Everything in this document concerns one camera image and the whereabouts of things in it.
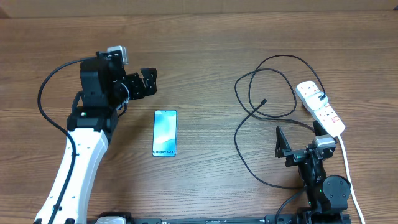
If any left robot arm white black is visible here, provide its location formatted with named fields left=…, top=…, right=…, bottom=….
left=34, top=45, right=157, bottom=223

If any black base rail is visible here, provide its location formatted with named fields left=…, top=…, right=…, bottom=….
left=90, top=212, right=352, bottom=224

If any white charger plug adapter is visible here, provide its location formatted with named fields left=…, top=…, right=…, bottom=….
left=303, top=92, right=328, bottom=112

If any Samsung Galaxy smartphone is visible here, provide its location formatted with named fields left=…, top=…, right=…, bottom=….
left=152, top=110, right=177, bottom=157

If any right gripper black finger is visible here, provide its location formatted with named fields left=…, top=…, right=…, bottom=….
left=275, top=126, right=291, bottom=157
left=313, top=121, right=326, bottom=136

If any white power strip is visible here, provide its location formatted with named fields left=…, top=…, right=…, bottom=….
left=295, top=81, right=345, bottom=138

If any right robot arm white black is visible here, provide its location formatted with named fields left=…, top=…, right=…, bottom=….
left=271, top=121, right=351, bottom=224

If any white power strip cord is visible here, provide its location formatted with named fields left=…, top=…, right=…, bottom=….
left=336, top=134, right=366, bottom=224

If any black charger cable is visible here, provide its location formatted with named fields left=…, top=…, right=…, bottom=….
left=233, top=54, right=327, bottom=190

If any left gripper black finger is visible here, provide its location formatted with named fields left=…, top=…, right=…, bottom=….
left=143, top=81, right=155, bottom=96
left=141, top=68, right=157, bottom=84

